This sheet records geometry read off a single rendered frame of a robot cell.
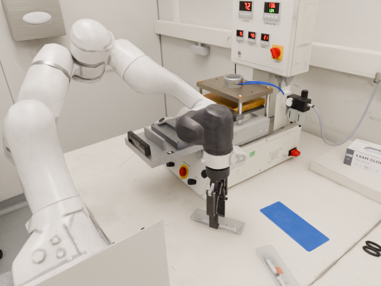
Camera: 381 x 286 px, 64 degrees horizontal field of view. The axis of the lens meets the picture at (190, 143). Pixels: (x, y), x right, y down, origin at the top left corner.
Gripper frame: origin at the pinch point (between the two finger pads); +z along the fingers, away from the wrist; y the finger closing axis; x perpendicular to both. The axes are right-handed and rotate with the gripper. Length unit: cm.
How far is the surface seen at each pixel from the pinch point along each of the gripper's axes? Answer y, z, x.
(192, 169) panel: -18.4, -2.4, -18.2
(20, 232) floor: -12, 80, -150
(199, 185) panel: -13.6, 1.0, -12.8
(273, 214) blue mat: -12.8, 4.5, 16.4
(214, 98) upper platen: -37.7, -26.3, -16.6
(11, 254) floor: 4, 80, -138
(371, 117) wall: -73, -13, 44
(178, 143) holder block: -7.7, -19.6, -18.0
